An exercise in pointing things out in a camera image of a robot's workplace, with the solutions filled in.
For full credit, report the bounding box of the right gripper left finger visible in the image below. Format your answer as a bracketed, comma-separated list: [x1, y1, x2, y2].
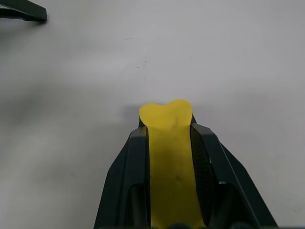
[93, 125, 153, 229]

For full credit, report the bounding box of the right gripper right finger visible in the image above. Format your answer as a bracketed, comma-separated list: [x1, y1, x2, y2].
[189, 122, 279, 229]

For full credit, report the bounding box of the yellow and black eraser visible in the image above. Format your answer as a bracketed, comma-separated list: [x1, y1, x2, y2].
[139, 99, 207, 229]

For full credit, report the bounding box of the black framed whiteboard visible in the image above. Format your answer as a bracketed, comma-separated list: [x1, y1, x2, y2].
[0, 0, 48, 24]

